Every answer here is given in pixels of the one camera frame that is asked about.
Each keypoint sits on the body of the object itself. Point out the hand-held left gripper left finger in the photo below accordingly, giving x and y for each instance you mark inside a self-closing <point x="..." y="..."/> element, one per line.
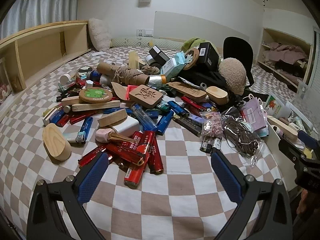
<point x="91" y="180"/>

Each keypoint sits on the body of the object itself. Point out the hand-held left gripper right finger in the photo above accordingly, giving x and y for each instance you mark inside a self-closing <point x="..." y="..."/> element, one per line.
<point x="226" y="173"/>

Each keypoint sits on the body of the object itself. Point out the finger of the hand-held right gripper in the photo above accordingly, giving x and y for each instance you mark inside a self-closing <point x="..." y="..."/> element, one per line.
<point x="291" y="150"/>
<point x="305" y="137"/>

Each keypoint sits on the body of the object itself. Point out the white storage container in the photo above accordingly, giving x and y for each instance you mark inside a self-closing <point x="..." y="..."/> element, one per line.
<point x="280" y="160"/>

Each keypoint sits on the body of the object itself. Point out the oval wooden block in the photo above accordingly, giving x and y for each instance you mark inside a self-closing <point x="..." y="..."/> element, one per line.
<point x="56" y="142"/>

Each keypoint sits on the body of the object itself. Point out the person's right hand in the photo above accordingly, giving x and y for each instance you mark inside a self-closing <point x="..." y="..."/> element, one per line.
<point x="303" y="201"/>

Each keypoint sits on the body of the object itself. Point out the rectangular wooden block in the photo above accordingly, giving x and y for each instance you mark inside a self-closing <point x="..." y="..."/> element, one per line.
<point x="283" y="128"/>

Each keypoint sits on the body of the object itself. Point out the green and orange printed box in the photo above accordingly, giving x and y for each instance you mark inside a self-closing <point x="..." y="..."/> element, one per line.
<point x="277" y="105"/>

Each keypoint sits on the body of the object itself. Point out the small pink case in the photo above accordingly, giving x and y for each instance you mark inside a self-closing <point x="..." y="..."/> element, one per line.
<point x="103" y="135"/>

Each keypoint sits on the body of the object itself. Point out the purple gift bag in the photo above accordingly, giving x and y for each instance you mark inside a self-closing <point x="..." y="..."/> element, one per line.
<point x="253" y="117"/>

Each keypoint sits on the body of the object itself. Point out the bag of pink beads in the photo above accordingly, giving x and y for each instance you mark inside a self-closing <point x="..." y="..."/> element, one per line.
<point x="212" y="125"/>

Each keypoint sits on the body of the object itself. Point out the gold metal sticks bundle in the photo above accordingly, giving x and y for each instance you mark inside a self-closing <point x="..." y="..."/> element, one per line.
<point x="121" y="138"/>

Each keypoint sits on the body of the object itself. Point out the pile of lighters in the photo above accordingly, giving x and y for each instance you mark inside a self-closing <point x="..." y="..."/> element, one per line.
<point x="135" y="145"/>

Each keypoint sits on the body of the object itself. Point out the checkered bed sheet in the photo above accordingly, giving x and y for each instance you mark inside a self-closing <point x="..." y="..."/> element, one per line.
<point x="175" y="205"/>

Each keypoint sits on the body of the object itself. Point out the white charger adapter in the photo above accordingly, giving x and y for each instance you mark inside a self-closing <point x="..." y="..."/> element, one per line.
<point x="127" y="126"/>

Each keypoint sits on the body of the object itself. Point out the trapezoid wooden block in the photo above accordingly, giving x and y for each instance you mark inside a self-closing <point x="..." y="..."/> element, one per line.
<point x="112" y="118"/>

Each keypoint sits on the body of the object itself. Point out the long wooden stick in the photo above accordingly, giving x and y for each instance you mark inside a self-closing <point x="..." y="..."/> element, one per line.
<point x="95" y="106"/>

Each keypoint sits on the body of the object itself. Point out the silver harmonica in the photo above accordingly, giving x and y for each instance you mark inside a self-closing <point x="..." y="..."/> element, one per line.
<point x="49" y="117"/>

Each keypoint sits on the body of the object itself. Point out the rounded wooden brush block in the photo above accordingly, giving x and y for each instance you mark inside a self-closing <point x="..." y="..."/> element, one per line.
<point x="217" y="95"/>

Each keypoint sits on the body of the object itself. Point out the round wooden frog coaster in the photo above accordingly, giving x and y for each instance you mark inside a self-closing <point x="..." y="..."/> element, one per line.
<point x="94" y="95"/>

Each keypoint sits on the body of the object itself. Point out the pink clothes heap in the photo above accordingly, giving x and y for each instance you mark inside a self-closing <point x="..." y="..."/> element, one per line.
<point x="285" y="52"/>

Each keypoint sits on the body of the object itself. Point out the long carved wooden plaque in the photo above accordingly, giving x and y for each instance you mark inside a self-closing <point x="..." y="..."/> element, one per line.
<point x="187" y="90"/>

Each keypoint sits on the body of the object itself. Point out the beige fuzzy plush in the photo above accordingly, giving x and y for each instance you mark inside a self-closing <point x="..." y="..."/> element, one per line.
<point x="232" y="75"/>

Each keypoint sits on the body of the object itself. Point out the leaf-shaped wooden spatula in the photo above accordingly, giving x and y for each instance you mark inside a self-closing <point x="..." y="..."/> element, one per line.
<point x="118" y="88"/>

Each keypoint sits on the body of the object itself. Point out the carved wooden tag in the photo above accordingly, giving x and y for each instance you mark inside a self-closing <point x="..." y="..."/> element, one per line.
<point x="146" y="96"/>

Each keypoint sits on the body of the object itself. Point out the black bag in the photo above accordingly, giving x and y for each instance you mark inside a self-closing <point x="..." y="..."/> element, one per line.
<point x="200" y="76"/>

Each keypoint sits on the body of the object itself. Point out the small white jar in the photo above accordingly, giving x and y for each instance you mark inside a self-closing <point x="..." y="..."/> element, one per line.
<point x="65" y="79"/>

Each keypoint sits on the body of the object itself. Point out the wooden clothes shelf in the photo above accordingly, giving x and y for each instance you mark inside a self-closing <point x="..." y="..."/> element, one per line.
<point x="267" y="37"/>

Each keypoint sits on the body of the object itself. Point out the round cartoon face tin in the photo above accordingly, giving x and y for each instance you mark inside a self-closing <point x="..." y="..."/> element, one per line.
<point x="83" y="72"/>

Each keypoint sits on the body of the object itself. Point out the cardboard tube with twine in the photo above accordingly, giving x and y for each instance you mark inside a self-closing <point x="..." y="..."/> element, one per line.
<point x="112" y="71"/>

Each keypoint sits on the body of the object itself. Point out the silver roll with orange end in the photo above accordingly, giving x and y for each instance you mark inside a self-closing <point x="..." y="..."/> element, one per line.
<point x="156" y="80"/>

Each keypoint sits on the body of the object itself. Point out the black carton box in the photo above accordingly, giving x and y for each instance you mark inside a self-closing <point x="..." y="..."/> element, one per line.
<point x="210" y="55"/>

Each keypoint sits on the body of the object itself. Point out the light blue carton box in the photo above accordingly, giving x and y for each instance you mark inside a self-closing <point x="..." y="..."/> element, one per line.
<point x="172" y="66"/>

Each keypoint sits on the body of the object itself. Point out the round wooden cartoon coaster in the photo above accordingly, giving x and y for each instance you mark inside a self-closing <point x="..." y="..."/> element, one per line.
<point x="191" y="58"/>

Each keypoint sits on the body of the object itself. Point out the upright pale wooden block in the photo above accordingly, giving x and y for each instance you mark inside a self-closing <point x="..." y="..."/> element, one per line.
<point x="133" y="60"/>

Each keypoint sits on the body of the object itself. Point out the silver tape roll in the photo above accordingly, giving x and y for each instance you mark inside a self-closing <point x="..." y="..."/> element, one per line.
<point x="151" y="60"/>

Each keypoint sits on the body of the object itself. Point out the green plush toy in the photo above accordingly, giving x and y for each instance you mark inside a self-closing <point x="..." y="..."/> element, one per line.
<point x="192" y="42"/>

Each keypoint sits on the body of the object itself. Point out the black and white box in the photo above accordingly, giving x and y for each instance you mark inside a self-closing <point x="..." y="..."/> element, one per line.
<point x="158" y="52"/>

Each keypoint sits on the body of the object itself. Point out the wooden bedside shelf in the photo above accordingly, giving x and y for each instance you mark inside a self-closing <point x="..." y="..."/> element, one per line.
<point x="42" y="50"/>

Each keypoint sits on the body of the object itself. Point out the white fluffy pillow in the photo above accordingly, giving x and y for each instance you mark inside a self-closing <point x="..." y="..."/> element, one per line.
<point x="100" y="33"/>

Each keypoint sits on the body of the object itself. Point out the white headboard panel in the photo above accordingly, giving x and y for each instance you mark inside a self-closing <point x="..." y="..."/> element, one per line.
<point x="200" y="27"/>

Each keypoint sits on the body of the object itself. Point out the white curtain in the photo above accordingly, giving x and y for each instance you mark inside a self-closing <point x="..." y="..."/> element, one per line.
<point x="35" y="7"/>

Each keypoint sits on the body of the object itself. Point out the wall socket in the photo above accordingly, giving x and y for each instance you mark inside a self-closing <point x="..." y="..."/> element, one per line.
<point x="140" y="33"/>

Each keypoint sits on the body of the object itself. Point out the wall switch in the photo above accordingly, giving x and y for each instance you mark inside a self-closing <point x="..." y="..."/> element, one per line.
<point x="149" y="32"/>

